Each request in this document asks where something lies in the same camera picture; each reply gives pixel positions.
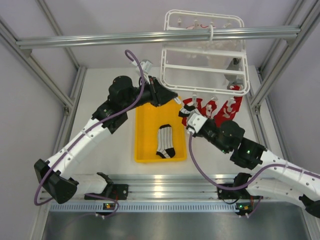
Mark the white hanger clip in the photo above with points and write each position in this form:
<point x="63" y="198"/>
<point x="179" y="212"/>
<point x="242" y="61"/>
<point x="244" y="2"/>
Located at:
<point x="177" y="100"/>

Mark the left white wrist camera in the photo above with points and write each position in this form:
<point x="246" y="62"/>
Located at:
<point x="146" y="66"/>

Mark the yellow plastic tray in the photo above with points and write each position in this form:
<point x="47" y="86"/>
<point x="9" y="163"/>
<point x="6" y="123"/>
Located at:
<point x="148" y="120"/>

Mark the red sock clipped on hanger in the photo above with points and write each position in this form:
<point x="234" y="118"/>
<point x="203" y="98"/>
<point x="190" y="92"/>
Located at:
<point x="228" y="110"/>

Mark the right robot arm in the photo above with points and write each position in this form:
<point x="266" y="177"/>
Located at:
<point x="274" y="177"/>

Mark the white plastic clip hanger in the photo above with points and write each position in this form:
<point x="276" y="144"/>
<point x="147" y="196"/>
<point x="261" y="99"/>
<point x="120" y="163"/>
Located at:
<point x="217" y="67"/>

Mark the aluminium top crossbar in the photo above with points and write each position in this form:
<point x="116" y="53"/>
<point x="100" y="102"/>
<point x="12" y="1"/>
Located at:
<point x="167" y="36"/>

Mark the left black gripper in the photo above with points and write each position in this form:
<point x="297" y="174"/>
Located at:
<point x="159" y="95"/>

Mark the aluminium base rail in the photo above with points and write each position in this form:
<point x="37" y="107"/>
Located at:
<point x="176" y="195"/>

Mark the striped black white sock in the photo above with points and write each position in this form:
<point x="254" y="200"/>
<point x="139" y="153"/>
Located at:
<point x="165" y="147"/>

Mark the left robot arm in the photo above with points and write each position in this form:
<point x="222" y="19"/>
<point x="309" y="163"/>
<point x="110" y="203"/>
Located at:
<point x="55" y="174"/>

